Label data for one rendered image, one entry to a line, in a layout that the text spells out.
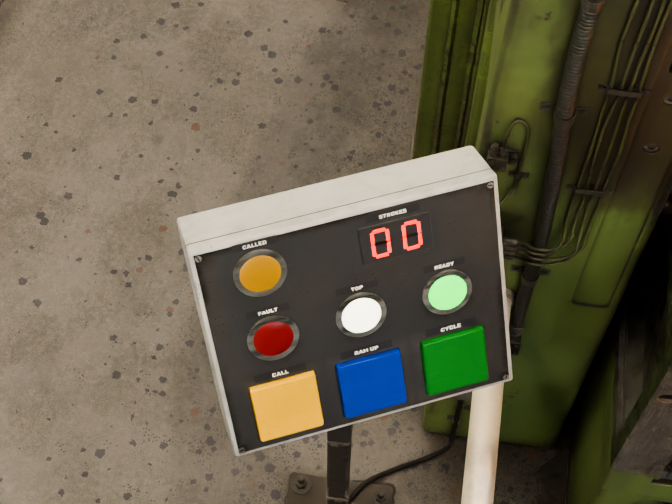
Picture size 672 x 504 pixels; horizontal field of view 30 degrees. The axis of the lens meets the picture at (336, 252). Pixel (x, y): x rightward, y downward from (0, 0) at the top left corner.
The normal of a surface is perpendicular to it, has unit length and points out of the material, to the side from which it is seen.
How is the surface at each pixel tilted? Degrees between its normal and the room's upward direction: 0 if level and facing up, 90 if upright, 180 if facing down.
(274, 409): 60
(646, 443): 90
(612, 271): 90
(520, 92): 90
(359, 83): 0
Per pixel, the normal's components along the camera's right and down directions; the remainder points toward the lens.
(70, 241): 0.01, -0.48
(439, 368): 0.26, 0.48
